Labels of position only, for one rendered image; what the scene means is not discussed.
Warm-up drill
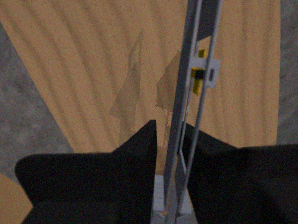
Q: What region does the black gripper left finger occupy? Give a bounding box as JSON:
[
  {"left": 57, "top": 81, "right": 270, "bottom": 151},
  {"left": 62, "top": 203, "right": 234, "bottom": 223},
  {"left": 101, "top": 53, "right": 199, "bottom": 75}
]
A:
[{"left": 15, "top": 120, "right": 157, "bottom": 224}]

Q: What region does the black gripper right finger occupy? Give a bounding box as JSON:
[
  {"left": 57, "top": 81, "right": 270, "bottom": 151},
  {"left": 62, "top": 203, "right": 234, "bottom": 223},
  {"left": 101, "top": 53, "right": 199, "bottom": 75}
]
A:
[{"left": 187, "top": 130, "right": 298, "bottom": 224}]

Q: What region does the light brown wooden board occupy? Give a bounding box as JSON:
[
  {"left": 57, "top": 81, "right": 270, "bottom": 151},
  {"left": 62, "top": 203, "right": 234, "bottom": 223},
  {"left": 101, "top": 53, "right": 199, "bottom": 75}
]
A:
[{"left": 0, "top": 0, "right": 281, "bottom": 176}]

